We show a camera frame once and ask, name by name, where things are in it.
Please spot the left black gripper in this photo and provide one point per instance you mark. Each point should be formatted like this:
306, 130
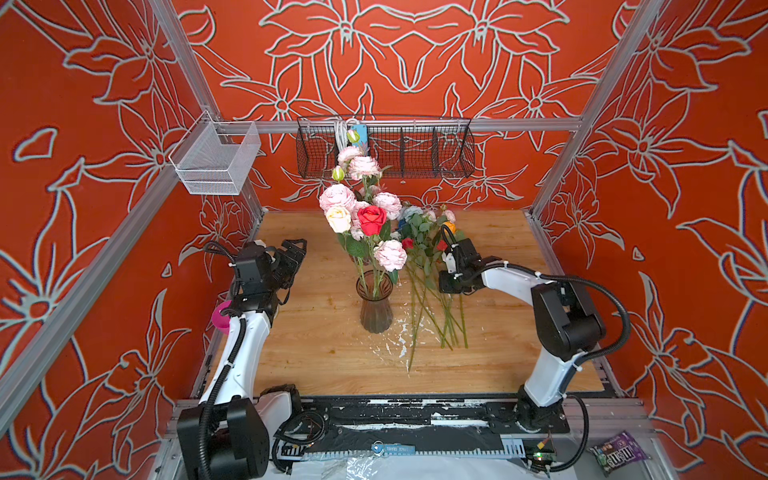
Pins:
288, 258

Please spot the mixed flower bunch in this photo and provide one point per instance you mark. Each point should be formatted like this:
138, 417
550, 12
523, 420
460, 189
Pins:
425, 235

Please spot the pale pink flower stem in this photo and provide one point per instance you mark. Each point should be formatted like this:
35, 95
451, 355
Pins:
338, 202

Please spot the brown glass vase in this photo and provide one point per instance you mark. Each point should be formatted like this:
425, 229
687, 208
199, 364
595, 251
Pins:
376, 315

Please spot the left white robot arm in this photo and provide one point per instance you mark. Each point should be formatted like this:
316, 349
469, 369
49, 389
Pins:
229, 434

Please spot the pink peony stem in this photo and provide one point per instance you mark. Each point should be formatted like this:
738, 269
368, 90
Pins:
389, 257

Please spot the red rose stem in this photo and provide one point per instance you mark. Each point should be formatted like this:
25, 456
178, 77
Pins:
371, 220

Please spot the purple candy bag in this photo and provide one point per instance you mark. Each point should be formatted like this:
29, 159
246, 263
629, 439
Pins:
617, 452

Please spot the black wire basket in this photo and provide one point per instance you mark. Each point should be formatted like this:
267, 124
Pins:
421, 147

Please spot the clear plastic bin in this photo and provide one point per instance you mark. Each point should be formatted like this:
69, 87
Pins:
216, 157

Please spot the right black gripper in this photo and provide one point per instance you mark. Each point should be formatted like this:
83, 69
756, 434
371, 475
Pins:
455, 264

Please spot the peach rose stem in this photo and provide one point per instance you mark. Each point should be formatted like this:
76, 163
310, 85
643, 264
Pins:
353, 243

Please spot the pink plastic cup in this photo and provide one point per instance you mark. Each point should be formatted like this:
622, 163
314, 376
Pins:
220, 319

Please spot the light blue box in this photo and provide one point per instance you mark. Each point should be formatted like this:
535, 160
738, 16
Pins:
357, 134

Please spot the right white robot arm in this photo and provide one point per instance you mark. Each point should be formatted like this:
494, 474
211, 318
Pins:
566, 322

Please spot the pink carnation stem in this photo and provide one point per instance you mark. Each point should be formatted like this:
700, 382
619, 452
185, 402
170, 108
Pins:
390, 203

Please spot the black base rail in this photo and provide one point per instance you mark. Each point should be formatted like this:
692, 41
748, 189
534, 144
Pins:
463, 425

